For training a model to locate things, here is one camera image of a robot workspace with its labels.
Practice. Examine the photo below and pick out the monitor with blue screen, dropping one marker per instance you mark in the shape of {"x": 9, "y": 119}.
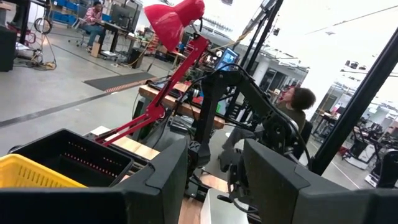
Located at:
{"x": 228, "y": 57}

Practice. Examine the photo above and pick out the red desk lamp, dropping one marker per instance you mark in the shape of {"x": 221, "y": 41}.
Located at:
{"x": 169, "y": 21}

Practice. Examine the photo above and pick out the black cabinet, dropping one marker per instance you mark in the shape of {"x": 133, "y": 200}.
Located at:
{"x": 7, "y": 49}

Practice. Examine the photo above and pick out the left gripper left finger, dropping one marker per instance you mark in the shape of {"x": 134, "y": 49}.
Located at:
{"x": 140, "y": 202}

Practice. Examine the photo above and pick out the wooden workbench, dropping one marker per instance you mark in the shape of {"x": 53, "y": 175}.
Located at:
{"x": 146, "y": 93}

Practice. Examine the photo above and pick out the black plastic basket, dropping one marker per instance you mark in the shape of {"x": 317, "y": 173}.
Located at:
{"x": 77, "y": 149}

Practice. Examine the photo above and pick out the black floor mat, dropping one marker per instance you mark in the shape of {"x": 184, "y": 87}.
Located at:
{"x": 121, "y": 81}

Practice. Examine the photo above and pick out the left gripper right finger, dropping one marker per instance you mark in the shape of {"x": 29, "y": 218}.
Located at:
{"x": 295, "y": 202}

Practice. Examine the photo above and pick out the black office chair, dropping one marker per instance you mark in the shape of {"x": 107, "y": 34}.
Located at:
{"x": 306, "y": 137}

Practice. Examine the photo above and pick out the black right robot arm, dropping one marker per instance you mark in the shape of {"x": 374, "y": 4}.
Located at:
{"x": 258, "y": 99}

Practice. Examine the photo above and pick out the yellow plastic basket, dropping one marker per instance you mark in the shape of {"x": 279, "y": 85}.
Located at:
{"x": 31, "y": 174}

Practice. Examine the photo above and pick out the white plastic basket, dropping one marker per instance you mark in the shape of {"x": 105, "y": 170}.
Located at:
{"x": 217, "y": 213}

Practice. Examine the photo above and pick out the black computer monitor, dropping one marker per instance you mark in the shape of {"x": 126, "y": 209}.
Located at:
{"x": 119, "y": 15}

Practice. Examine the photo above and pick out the person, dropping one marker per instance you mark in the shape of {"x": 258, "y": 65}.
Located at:
{"x": 298, "y": 99}
{"x": 93, "y": 18}

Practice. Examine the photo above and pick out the black aluminium rig frame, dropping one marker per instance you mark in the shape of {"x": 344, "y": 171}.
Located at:
{"x": 357, "y": 102}

